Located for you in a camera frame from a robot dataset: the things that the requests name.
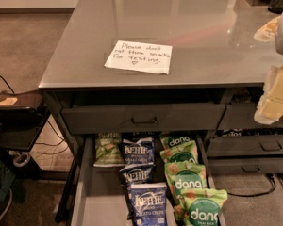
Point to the green Dang rice chip bag rear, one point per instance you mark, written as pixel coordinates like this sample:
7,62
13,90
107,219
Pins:
172,139

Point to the grey cabinet with drawers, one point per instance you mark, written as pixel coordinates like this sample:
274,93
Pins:
215,60

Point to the blue Kettle chip bag front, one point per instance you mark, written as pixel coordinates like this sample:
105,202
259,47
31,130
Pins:
149,204

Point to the green jalapeno chip bag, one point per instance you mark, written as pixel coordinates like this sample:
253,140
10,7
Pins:
107,152

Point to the green plastic crate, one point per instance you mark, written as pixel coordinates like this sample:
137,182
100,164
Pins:
0,179

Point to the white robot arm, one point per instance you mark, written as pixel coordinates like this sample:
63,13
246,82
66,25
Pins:
272,31

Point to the blue Kettle chip bag rear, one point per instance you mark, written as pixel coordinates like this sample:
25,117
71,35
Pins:
138,151

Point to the white handwritten paper note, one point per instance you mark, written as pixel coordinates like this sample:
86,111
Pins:
140,57

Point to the blue kettle chip bag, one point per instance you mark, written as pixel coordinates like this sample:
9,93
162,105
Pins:
136,174
149,204
138,151

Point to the grey bottom right drawer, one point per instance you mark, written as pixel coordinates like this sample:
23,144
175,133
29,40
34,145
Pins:
241,166

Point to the grey top right drawer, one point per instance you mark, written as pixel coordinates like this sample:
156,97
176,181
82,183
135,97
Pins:
241,116

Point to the green Dang rice chip bag front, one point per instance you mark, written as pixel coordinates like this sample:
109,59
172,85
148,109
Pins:
199,206

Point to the grey middle right drawer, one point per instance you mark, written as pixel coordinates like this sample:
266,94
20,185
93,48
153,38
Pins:
245,146

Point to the open middle drawer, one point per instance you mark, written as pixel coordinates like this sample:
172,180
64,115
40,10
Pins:
100,198

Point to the blue Kettle chip bag middle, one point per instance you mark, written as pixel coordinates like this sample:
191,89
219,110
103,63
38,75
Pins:
136,174

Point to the grey drawer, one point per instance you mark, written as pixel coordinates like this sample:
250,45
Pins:
241,116
241,166
245,146
139,118

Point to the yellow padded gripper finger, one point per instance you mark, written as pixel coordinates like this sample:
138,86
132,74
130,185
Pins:
270,105

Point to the black side cart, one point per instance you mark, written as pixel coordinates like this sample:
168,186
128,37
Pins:
22,117

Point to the grey top left drawer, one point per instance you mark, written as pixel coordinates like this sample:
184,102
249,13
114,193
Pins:
139,118

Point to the green dang rice chip bag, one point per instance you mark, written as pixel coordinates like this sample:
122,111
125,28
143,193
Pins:
172,139
185,152
199,206
184,175

